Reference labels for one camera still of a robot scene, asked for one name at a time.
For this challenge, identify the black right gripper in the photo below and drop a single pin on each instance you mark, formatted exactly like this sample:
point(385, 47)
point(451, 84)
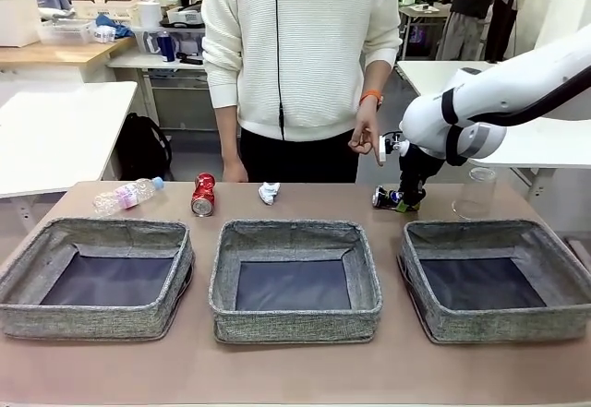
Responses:
point(415, 167)

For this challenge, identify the crushed black soda can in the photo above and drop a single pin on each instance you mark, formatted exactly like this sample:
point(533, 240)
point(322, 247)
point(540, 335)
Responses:
point(383, 197)

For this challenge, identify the clear plastic cup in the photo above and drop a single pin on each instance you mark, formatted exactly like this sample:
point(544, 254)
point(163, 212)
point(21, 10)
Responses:
point(475, 195)

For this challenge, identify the crushed red soda can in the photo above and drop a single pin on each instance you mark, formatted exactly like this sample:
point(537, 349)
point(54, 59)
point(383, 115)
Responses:
point(204, 192)

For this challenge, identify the clear plastic bottle pink label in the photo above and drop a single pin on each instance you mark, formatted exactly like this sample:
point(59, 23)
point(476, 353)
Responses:
point(124, 195)

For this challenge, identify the person's left forearm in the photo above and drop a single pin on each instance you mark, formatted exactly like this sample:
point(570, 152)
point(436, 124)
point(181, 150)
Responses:
point(378, 79)

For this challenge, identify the person's right forearm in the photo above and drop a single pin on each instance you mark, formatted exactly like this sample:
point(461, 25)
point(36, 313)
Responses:
point(227, 135)

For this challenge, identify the person's left hand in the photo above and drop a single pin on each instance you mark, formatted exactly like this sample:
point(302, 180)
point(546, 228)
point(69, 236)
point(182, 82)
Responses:
point(367, 130)

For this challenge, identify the person's right hand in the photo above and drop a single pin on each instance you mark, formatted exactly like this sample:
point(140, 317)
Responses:
point(234, 171)

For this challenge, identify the orange band wrist watch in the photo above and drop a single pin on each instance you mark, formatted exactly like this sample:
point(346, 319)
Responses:
point(370, 98)

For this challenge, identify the person's black trousers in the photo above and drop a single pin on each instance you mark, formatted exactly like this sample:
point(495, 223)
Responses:
point(300, 158)

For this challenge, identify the crumpled white paper ball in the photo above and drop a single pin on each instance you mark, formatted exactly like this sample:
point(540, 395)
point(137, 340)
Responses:
point(268, 193)

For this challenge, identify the grey woven fabric basket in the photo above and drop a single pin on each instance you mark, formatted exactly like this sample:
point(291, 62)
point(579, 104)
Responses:
point(508, 326)
point(295, 326)
point(92, 324)

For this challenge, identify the person torso white sweater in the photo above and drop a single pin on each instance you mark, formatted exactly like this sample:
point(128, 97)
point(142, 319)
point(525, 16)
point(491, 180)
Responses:
point(300, 56)

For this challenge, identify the background person dark clothes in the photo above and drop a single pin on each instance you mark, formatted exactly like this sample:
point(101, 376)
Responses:
point(466, 10)

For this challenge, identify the flat black device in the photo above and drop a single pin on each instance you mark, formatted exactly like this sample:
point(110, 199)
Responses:
point(191, 59)

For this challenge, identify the black backpack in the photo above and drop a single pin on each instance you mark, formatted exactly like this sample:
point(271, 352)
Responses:
point(143, 148)

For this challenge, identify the blue drink bottle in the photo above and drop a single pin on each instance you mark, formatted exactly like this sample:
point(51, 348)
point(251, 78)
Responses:
point(166, 47)

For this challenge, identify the white table with clutter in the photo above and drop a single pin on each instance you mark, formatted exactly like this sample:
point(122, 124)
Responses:
point(148, 60)

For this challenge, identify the white paper roll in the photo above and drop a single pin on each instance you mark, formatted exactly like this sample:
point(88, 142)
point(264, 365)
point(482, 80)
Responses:
point(148, 14)

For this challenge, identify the blue cloth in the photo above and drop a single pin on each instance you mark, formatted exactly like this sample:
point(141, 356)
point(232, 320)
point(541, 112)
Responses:
point(117, 26)

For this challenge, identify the large white table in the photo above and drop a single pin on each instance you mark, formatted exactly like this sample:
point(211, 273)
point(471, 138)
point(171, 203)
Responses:
point(60, 125)

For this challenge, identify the white lattice basket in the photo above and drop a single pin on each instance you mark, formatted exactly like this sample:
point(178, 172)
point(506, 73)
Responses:
point(104, 10)

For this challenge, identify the wooden top table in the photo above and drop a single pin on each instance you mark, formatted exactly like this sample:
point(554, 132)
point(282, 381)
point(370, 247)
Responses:
point(55, 54)

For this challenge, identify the clear plastic crate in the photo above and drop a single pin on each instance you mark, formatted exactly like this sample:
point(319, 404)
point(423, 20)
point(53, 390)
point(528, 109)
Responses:
point(64, 32)

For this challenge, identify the white storage bin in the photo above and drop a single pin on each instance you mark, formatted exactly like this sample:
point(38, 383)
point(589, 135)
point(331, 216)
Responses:
point(16, 19)

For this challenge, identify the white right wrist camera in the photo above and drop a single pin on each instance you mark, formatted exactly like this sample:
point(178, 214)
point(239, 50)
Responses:
point(382, 148)

